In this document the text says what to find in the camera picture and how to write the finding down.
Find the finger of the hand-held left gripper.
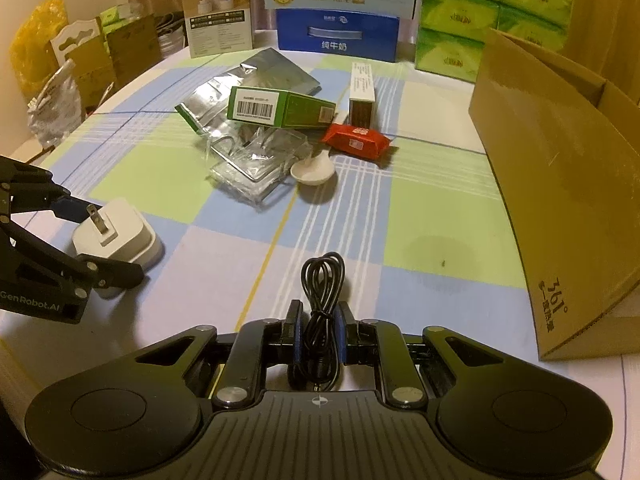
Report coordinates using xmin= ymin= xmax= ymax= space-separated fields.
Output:
xmin=0 ymin=219 xmax=147 ymax=292
xmin=0 ymin=155 xmax=102 ymax=224

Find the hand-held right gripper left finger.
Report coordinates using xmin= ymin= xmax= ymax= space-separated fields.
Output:
xmin=121 ymin=300 xmax=306 ymax=409

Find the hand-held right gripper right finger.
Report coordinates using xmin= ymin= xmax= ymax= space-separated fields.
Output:
xmin=334 ymin=300 xmax=507 ymax=409

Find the white charger plug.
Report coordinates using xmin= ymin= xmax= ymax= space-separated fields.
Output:
xmin=71 ymin=197 xmax=165 ymax=299

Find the black cable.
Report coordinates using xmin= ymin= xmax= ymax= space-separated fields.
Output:
xmin=290 ymin=253 xmax=349 ymax=394

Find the white spoon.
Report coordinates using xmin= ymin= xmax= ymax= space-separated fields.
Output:
xmin=290 ymin=149 xmax=339 ymax=187

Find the red snack packet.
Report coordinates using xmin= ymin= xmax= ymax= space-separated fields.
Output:
xmin=320 ymin=122 xmax=397 ymax=162

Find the green and white medicine box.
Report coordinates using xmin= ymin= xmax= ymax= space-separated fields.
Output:
xmin=226 ymin=85 xmax=337 ymax=130

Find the large cardboard box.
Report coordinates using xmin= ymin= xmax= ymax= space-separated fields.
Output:
xmin=467 ymin=27 xmax=640 ymax=362

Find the clear plastic bag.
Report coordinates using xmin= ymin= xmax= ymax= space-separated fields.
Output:
xmin=27 ymin=59 xmax=84 ymax=149

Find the brown box with hang tab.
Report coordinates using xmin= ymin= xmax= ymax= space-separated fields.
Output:
xmin=49 ymin=19 xmax=117 ymax=112

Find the silver foil bag green edge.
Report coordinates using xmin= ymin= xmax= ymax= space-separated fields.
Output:
xmin=173 ymin=76 xmax=242 ymax=137

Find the yellow plastic bag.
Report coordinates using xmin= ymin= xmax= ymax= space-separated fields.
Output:
xmin=10 ymin=0 xmax=69 ymax=94

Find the brown cardboard box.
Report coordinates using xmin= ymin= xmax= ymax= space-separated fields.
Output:
xmin=102 ymin=12 xmax=162 ymax=92

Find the metal pot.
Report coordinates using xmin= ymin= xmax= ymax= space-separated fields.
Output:
xmin=157 ymin=12 xmax=190 ymax=60

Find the small green packet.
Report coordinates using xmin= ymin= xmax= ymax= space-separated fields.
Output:
xmin=99 ymin=3 xmax=147 ymax=27

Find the beige product box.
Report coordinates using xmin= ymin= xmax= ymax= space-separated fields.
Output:
xmin=179 ymin=0 xmax=255 ymax=59

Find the white long box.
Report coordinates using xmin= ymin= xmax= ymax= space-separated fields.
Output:
xmin=348 ymin=61 xmax=377 ymax=129

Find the dark blue tissue box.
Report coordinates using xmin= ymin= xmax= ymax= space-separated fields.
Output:
xmin=276 ymin=8 xmax=401 ymax=64

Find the stack of green tissue packs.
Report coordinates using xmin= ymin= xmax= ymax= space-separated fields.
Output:
xmin=414 ymin=0 xmax=577 ymax=84

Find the wooden door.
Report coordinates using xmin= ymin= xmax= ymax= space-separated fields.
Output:
xmin=522 ymin=0 xmax=640 ymax=97

